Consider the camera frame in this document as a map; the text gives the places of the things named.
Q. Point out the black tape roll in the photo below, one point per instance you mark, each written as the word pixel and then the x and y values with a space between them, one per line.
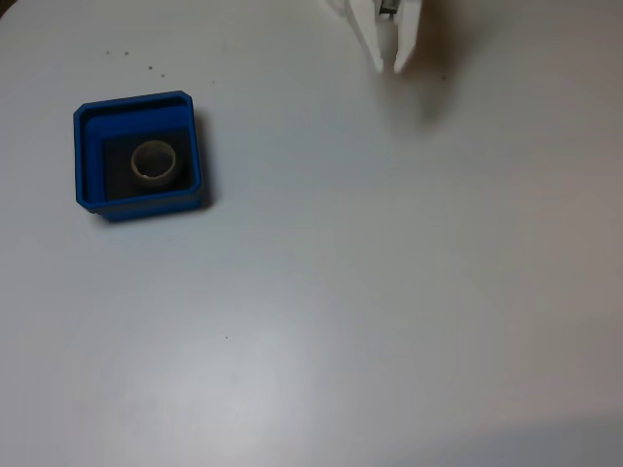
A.
pixel 172 177

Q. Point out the blue square box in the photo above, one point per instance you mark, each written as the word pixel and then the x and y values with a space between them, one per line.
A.
pixel 90 160

